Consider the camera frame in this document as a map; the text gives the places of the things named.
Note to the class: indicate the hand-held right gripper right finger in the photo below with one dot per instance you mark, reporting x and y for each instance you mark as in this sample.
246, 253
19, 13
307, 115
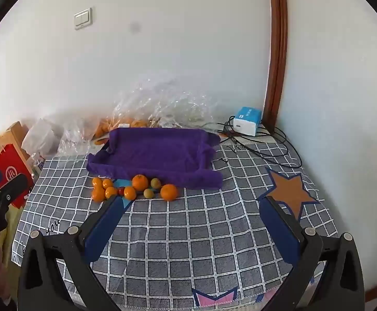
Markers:
277, 230

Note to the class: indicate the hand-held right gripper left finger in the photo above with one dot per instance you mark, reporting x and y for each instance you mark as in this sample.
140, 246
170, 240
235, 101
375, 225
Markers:
105, 225

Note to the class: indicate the small orange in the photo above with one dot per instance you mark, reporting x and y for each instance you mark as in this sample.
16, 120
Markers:
96, 182
98, 194
107, 183
111, 191
129, 193

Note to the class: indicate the large orange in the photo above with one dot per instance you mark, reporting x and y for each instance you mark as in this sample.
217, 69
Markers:
169, 192
140, 182

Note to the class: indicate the purple cloth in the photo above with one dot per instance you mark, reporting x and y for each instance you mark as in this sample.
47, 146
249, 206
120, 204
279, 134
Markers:
156, 155

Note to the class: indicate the red paper bag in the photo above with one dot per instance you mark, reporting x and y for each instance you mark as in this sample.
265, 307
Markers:
10, 171

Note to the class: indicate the yellow cloth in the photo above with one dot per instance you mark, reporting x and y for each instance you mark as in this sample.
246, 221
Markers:
11, 230

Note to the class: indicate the teal card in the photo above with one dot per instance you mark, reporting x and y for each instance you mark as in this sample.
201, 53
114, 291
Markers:
126, 202

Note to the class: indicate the clear water bottle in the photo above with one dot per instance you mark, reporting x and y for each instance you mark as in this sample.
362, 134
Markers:
36, 163

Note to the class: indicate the red cherry tomato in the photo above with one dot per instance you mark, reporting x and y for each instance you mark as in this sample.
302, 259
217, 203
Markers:
121, 191

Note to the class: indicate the small green fruit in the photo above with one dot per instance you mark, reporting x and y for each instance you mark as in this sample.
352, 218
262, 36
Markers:
148, 193
156, 183

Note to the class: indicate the white plastic bag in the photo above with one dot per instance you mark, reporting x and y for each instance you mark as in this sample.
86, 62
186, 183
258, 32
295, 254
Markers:
42, 134

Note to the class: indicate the grey checked tablecloth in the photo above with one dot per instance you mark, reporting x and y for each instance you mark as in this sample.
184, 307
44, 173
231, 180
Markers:
191, 233

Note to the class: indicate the blue and white box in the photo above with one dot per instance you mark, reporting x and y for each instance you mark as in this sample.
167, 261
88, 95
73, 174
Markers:
247, 121

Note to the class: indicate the clear plastic bag of kumquats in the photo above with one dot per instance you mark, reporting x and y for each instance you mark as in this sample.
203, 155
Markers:
175, 103

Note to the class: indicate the wooden door frame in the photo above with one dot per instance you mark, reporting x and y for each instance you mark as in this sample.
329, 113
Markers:
277, 48

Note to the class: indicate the white light switch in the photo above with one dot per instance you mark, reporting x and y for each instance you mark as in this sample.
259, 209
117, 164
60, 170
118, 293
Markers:
83, 18

